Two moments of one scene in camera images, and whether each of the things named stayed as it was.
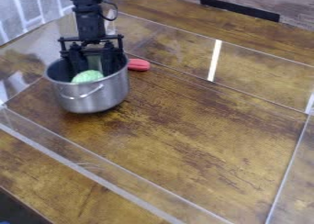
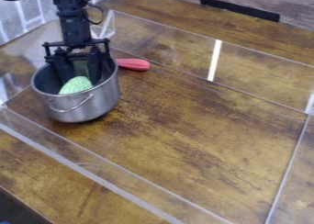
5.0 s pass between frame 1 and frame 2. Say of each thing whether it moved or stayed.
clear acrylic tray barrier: stayed
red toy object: stayed
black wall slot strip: stayed
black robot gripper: moved
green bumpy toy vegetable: moved
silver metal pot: moved
